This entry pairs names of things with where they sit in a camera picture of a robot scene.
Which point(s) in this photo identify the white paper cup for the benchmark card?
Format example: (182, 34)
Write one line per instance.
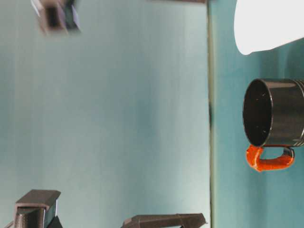
(261, 23)

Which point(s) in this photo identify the blue-green table cloth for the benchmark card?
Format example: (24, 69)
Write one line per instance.
(228, 190)

